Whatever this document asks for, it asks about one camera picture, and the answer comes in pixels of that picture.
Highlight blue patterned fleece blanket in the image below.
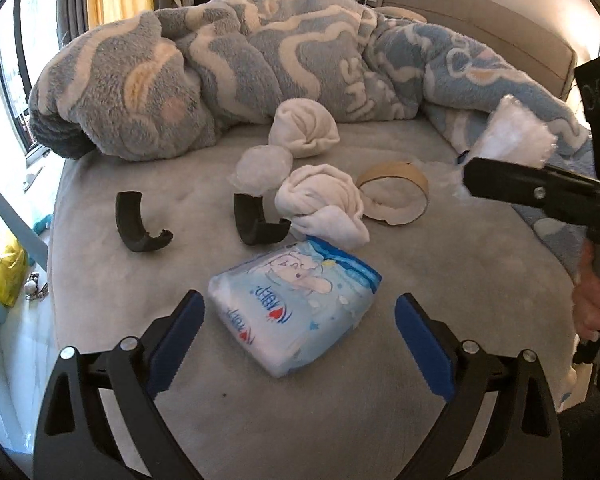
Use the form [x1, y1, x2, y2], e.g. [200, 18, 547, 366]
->
[29, 0, 600, 286]

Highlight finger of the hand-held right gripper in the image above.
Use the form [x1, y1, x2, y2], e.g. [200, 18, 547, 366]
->
[462, 157, 600, 222]

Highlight person's dark trousers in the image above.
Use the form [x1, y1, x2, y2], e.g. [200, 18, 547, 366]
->
[562, 395, 600, 480]

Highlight bunch of keys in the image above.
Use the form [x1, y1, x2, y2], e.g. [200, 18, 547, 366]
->
[25, 272, 51, 302]

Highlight person's right hand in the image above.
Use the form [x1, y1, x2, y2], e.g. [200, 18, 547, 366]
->
[572, 245, 600, 343]

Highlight cardboard tape roll core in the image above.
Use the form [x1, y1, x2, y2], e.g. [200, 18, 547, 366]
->
[355, 161, 430, 226]

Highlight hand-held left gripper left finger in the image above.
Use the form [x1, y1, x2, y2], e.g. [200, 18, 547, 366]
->
[32, 290, 206, 480]

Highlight black curved plastic piece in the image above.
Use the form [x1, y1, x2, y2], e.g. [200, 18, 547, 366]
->
[232, 192, 292, 246]
[115, 191, 174, 252]

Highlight grey bed mattress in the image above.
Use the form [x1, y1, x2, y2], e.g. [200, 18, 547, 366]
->
[47, 120, 581, 480]

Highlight beige bed headboard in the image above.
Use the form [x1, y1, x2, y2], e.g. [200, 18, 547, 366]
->
[380, 0, 578, 101]

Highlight yellow plastic bag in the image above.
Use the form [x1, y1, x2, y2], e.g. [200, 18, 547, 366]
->
[0, 240, 28, 308]

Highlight blue white tissue pack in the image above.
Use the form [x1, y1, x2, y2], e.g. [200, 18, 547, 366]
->
[208, 240, 383, 378]

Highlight white sock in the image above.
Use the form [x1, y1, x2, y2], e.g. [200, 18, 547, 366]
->
[269, 100, 341, 158]
[275, 164, 371, 250]

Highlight clear plastic wrap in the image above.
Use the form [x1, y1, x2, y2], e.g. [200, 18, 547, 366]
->
[228, 145, 295, 197]

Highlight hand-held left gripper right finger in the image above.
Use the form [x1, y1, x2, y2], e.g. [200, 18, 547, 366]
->
[394, 292, 566, 480]

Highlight light blue table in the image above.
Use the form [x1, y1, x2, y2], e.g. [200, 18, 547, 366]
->
[0, 172, 48, 322]

